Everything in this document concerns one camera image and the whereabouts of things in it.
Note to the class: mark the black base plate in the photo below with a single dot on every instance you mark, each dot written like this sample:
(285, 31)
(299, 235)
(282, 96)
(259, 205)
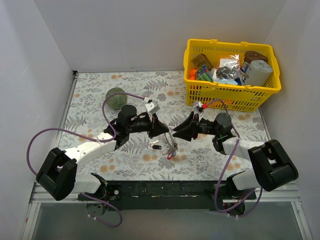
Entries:
(159, 195)

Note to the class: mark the brown round object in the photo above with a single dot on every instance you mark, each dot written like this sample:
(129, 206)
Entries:
(250, 56)

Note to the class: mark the red key tag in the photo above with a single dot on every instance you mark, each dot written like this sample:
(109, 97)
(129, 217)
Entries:
(171, 155)

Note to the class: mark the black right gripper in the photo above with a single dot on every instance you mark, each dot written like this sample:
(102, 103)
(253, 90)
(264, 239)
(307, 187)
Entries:
(195, 127)

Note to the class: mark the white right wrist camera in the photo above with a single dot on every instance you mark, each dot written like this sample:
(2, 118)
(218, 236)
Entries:
(199, 109)

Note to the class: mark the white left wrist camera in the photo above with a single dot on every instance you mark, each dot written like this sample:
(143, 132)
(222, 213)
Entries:
(151, 107)

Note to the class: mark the white cylindrical container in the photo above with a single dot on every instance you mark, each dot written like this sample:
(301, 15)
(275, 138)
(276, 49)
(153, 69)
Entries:
(257, 74)

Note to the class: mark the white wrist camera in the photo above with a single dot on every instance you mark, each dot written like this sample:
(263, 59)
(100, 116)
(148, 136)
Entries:
(151, 107)
(199, 109)

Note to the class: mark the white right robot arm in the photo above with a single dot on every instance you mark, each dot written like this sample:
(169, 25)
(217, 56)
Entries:
(271, 165)

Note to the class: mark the clear plastic bag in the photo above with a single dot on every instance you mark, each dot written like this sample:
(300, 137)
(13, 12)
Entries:
(229, 67)

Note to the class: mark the orange balls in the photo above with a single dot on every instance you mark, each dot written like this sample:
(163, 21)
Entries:
(192, 74)

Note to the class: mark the brown cardboard box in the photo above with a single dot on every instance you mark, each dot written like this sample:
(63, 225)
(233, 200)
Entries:
(201, 60)

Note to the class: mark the floral patterned mat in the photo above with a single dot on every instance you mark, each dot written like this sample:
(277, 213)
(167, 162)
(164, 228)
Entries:
(136, 160)

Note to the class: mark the green blue small box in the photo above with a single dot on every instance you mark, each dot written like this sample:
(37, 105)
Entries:
(204, 74)

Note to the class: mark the green textured ball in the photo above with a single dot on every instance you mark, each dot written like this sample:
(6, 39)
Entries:
(116, 102)

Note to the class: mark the yellow plastic basket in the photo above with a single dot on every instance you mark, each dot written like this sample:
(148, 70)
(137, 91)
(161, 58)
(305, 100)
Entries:
(234, 97)

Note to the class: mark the metal ring disc key organizer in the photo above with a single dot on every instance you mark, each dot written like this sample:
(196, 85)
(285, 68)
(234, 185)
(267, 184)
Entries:
(171, 142)

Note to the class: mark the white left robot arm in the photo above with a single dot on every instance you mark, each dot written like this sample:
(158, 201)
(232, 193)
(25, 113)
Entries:
(59, 175)

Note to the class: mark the black tag key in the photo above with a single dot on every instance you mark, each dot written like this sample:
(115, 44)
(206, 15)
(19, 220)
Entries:
(155, 145)

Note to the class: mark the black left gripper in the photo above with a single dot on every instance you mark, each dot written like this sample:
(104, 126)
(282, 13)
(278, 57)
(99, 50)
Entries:
(152, 126)

